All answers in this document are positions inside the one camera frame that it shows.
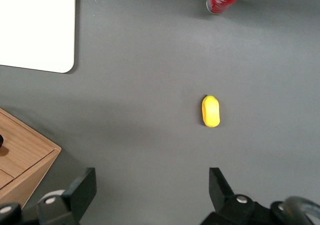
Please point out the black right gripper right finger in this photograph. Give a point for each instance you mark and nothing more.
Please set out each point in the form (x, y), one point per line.
(220, 192)

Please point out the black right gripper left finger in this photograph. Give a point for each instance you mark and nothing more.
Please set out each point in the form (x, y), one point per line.
(80, 192)

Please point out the white rectangular tray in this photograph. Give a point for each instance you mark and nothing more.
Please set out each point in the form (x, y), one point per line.
(35, 25)

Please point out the wooden two-drawer cabinet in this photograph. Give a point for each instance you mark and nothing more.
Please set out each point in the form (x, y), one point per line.
(37, 175)

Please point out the wooden drawer front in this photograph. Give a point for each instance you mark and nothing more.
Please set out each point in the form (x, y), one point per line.
(22, 147)

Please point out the yellow toy lemon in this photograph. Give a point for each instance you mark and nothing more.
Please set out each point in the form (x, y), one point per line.
(212, 111)

